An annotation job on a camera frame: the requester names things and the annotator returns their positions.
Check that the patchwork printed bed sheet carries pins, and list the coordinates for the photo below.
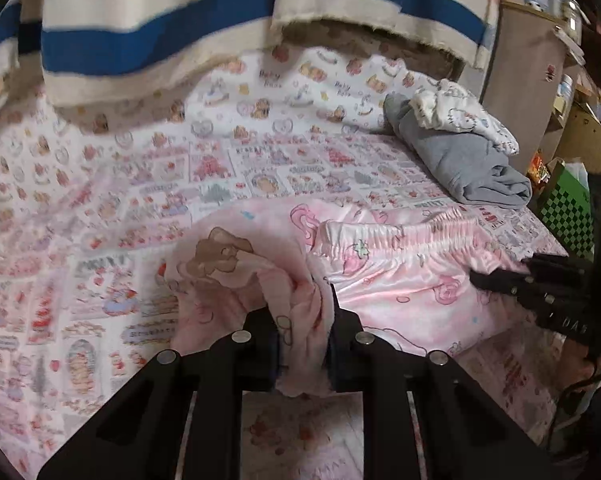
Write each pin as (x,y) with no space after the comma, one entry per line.
(105,260)

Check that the striped curtain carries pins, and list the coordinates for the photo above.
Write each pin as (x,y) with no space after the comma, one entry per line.
(180,35)

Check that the white cat print garment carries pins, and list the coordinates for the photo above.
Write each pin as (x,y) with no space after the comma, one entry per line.
(460,110)

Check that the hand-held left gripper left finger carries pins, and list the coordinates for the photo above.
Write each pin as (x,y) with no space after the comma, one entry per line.
(260,340)

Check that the clear jar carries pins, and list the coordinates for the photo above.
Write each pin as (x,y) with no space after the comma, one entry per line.
(568,12)

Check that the wooden cabinet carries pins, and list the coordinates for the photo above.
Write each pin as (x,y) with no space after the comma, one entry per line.
(520,60)

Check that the green checkered box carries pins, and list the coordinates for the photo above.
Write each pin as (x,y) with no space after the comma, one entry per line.
(570,210)

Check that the person's right hand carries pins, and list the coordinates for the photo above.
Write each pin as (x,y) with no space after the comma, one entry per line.
(583,365)

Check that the bear printed cloth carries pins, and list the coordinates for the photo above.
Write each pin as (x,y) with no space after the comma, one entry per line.
(280,95)

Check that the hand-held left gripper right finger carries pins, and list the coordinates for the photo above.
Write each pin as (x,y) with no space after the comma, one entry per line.
(345,345)

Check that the cartoon sticker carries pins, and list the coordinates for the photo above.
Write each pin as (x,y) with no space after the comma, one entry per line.
(550,72)

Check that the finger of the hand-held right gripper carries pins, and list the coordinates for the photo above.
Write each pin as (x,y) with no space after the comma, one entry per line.
(555,267)
(505,285)

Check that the grey folded garment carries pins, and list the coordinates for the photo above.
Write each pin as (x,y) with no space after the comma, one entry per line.
(460,165)

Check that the wooden shelf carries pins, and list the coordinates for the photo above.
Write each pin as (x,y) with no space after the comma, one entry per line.
(590,135)

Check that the pink printed pants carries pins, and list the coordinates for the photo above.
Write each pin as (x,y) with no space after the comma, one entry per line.
(405,280)

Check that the orange snack packet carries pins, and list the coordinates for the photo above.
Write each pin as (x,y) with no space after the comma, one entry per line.
(539,170)

